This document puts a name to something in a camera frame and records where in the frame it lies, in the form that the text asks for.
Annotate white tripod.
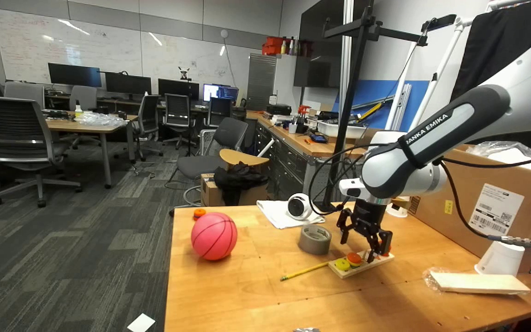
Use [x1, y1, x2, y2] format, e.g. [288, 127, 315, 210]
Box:
[369, 13, 474, 149]

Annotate grey metal cabinet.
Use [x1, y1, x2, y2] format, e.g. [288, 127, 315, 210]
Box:
[245, 51, 278, 112]

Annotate light grey office chair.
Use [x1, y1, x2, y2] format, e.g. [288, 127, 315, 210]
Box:
[68, 83, 100, 114]

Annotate yellow pencil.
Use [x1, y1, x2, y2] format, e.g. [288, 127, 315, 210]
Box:
[278, 262, 332, 284]

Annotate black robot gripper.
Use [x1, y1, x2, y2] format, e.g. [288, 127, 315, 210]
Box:
[336, 201, 395, 263]

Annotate white round webcam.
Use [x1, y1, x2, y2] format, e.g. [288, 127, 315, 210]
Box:
[286, 192, 315, 223]

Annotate grey padded office chair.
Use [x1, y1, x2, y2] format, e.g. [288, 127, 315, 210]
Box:
[175, 114, 251, 186]

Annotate grey mesh office chair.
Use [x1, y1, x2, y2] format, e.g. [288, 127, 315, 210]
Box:
[0, 94, 85, 210]

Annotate monitor with blue screen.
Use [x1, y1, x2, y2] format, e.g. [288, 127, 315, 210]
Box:
[201, 83, 242, 103]

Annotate pink basketball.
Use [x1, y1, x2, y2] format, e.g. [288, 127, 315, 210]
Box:
[190, 212, 240, 263]

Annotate wooden desk grey legs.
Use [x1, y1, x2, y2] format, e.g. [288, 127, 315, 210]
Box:
[44, 110, 140, 190]

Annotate black office chair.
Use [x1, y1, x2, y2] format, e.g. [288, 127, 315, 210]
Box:
[160, 90, 199, 155]
[135, 90, 164, 162]

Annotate long wooden workbench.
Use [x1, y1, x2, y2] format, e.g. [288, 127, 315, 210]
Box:
[243, 109, 378, 203]

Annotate white paper pad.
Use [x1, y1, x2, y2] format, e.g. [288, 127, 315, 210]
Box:
[254, 197, 326, 230]

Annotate red bag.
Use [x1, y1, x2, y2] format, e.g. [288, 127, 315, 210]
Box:
[260, 35, 284, 59]

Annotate white paper sheet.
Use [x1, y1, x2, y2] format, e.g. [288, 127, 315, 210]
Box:
[125, 311, 157, 332]

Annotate white plastic bin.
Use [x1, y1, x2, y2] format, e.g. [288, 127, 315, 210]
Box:
[315, 118, 369, 142]

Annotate black camera stand pole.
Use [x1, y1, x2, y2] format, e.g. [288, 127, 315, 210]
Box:
[319, 3, 430, 214]

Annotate black computer monitor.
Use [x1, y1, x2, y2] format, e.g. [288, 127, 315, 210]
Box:
[103, 70, 155, 97]
[157, 77, 201, 103]
[46, 61, 103, 90]

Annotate black cloth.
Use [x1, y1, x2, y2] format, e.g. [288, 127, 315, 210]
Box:
[448, 0, 531, 147]

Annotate grey tape roll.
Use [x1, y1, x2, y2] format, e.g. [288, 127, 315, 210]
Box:
[297, 221, 334, 258]

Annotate black backpack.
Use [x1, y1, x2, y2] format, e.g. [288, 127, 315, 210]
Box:
[212, 160, 271, 206]

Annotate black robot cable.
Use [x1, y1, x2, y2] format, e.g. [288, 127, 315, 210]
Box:
[306, 142, 531, 251]

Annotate white paper cup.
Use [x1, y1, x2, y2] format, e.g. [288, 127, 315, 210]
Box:
[385, 203, 411, 221]
[472, 238, 527, 278]

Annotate white numbered peg board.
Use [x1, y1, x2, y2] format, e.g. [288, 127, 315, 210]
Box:
[328, 249, 396, 280]

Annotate white plastic packing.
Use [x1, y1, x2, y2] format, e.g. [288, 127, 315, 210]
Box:
[466, 138, 531, 179]

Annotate wooden stool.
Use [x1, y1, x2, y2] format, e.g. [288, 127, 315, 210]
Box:
[218, 145, 273, 171]

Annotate white plastic-wrapped foam board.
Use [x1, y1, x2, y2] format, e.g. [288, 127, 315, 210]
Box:
[426, 267, 531, 299]

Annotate blue wall panel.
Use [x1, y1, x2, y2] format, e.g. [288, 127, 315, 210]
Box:
[337, 77, 431, 149]

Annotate black wall screen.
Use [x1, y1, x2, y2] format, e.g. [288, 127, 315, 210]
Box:
[293, 0, 345, 90]

